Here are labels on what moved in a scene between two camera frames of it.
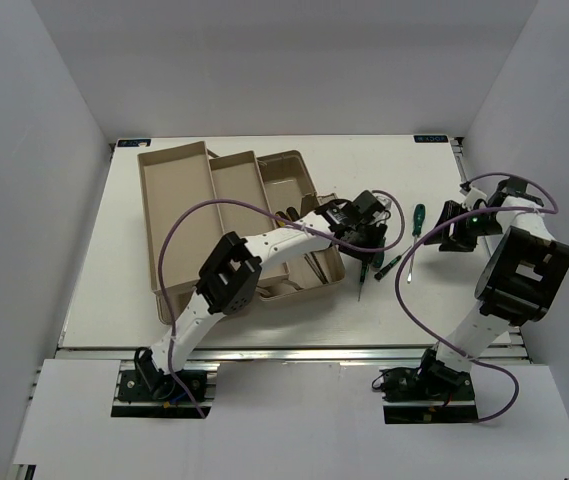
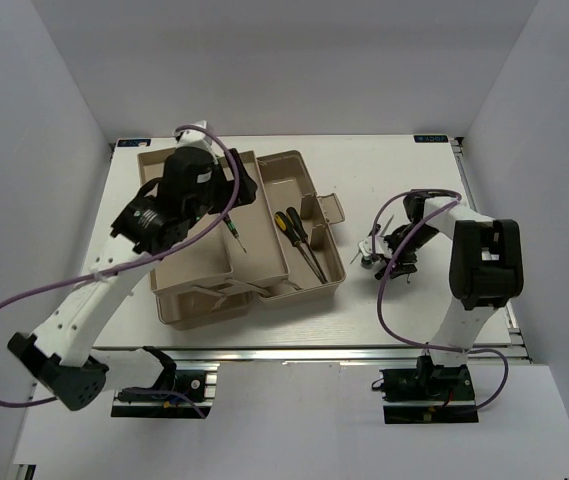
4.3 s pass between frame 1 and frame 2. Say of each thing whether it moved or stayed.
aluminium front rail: stayed
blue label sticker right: stayed
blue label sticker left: stayed
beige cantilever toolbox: stayed
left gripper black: moved
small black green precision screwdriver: moved
